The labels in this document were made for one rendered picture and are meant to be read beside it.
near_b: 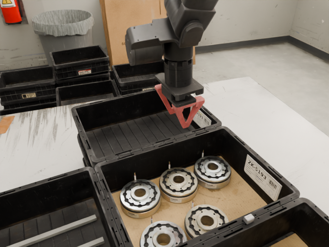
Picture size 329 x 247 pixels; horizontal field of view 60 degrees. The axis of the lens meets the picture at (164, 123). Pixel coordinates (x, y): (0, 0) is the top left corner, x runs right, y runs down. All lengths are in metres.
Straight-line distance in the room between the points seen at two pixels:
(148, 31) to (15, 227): 0.55
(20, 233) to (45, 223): 0.05
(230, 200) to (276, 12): 3.78
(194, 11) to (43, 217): 0.59
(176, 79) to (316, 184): 0.70
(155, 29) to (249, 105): 0.99
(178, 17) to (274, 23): 4.00
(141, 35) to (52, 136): 0.84
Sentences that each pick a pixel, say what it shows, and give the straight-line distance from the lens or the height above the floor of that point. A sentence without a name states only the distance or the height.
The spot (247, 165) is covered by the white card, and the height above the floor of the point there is 0.89.
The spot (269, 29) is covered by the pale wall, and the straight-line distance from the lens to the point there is 4.42.
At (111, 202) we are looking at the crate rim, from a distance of 0.65.
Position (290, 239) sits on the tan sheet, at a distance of 0.76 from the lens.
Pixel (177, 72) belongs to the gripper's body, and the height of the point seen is 1.19.
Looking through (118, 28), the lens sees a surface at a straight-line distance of 3.30.
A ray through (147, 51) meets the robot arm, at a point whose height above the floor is 1.24.
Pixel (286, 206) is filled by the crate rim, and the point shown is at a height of 0.93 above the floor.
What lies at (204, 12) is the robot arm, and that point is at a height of 1.31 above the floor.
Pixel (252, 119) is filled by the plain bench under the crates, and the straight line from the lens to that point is 1.34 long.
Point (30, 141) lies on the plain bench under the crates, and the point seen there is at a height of 0.70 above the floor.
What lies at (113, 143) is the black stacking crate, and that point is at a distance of 0.96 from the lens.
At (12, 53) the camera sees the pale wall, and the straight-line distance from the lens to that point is 3.57.
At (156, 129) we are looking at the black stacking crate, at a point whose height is 0.83.
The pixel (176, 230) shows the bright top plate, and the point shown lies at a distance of 0.68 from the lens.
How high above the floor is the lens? 1.42
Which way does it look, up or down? 35 degrees down
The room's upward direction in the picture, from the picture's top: straight up
